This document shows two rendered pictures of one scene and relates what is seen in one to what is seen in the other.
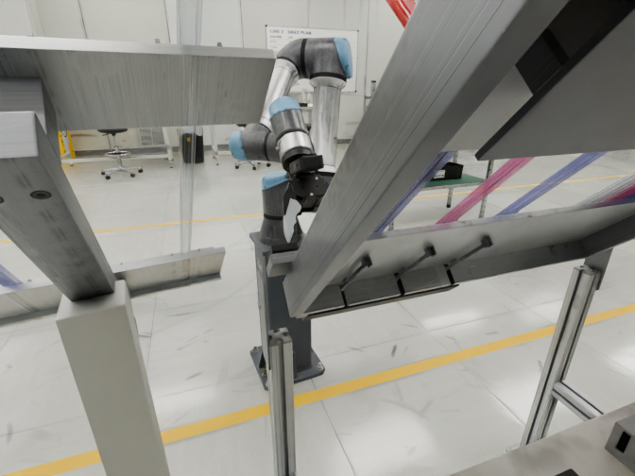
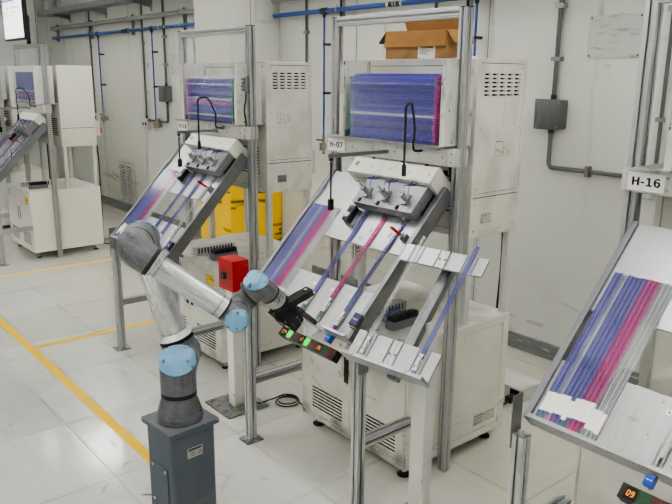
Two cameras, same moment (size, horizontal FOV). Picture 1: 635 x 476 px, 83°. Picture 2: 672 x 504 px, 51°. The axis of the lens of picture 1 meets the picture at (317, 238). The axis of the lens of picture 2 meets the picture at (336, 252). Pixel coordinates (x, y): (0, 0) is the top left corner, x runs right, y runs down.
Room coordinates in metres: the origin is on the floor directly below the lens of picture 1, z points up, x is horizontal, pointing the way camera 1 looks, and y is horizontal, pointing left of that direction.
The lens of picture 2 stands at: (1.43, 2.29, 1.64)
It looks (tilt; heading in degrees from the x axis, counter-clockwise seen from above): 14 degrees down; 249
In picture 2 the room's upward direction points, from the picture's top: 1 degrees clockwise
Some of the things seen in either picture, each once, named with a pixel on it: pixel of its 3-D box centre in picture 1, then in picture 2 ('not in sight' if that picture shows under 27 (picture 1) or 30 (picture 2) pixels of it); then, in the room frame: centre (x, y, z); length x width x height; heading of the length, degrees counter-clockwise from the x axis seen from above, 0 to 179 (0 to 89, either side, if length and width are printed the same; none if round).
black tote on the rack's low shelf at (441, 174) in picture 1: (427, 172); not in sight; (2.93, -0.91, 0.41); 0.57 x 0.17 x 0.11; 109
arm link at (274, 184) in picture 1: (281, 191); (178, 369); (1.16, 0.12, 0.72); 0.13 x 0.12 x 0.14; 75
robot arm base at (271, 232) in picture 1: (281, 224); (179, 403); (1.16, 0.13, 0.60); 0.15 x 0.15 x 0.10
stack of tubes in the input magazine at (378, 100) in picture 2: not in sight; (400, 107); (0.15, -0.39, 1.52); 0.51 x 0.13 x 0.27; 109
